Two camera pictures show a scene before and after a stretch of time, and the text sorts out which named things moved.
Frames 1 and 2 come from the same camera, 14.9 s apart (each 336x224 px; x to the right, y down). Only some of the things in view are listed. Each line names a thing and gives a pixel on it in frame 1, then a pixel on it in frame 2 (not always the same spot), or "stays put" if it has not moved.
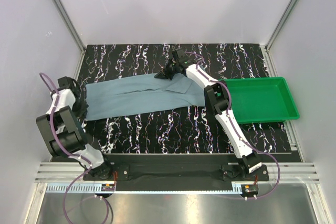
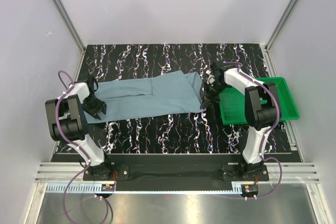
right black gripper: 166,71 → 208,100
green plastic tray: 261,100 stays put
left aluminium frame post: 65,16 stays put
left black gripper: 82,113 → 101,106
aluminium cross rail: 290,172 stays put
